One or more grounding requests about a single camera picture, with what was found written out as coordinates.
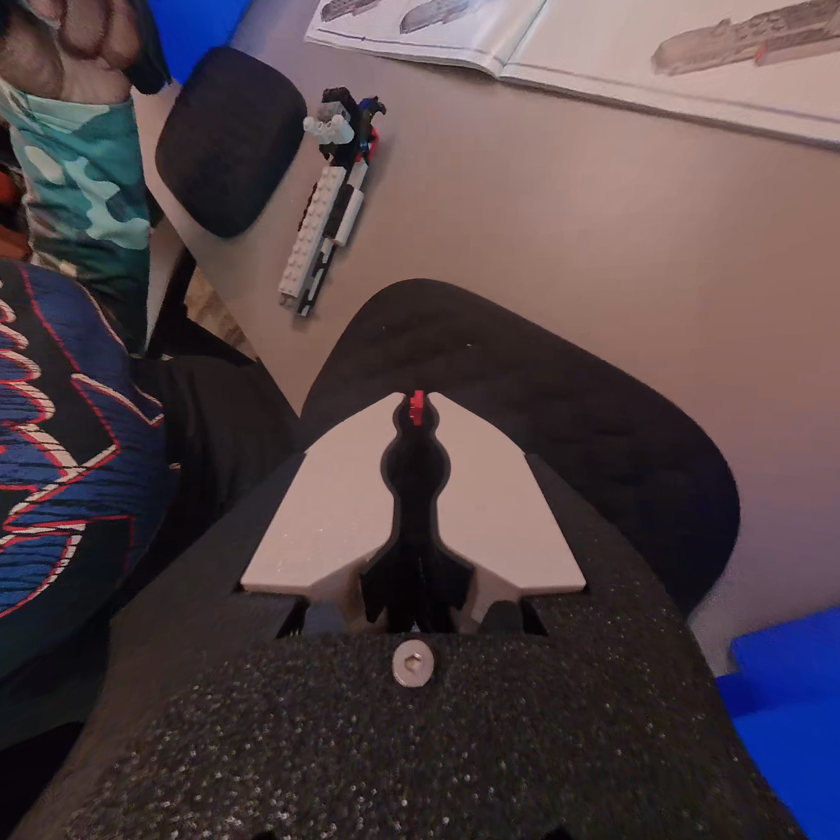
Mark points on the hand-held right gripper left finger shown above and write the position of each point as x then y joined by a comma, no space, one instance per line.
328,512

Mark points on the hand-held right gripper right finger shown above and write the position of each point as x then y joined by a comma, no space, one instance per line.
505,512

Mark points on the small red toy brick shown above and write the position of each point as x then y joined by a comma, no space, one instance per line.
417,403

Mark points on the grey black toy brick model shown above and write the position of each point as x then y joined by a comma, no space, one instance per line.
321,216

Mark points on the brick instruction booklet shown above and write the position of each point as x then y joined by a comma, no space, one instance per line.
656,79

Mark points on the person's left hand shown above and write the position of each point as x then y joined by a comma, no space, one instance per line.
65,46

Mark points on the black cushion pad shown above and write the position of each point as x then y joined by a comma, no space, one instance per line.
229,138
590,426

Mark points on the person's black pants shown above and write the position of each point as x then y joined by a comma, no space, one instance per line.
216,420

